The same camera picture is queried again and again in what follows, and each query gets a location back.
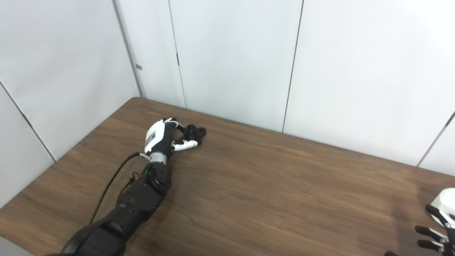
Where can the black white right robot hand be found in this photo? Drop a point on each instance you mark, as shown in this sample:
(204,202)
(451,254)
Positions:
(449,234)

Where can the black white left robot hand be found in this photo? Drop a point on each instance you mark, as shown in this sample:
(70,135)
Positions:
(156,137)

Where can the round white plastic piece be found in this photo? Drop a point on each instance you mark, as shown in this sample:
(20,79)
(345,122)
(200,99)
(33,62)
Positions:
(446,201)

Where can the black plastic holder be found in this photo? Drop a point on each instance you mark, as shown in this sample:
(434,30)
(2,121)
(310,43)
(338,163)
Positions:
(194,133)

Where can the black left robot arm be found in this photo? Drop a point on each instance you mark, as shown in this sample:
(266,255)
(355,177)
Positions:
(138,199)

